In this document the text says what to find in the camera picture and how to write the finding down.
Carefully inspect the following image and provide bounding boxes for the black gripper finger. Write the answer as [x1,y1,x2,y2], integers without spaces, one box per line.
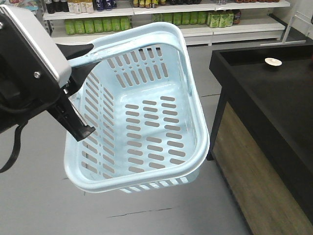
[47,76,95,141]
[56,44,94,60]

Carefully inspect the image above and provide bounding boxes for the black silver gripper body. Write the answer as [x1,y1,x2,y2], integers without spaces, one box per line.
[0,4,71,132]

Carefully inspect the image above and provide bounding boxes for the light blue plastic basket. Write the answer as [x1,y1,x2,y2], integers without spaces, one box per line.
[64,22,210,193]

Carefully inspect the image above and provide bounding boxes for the white store shelf unit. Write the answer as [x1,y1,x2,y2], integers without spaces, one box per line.
[43,0,290,46]

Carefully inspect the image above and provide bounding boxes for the black wooden display stand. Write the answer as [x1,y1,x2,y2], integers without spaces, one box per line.
[209,44,313,235]

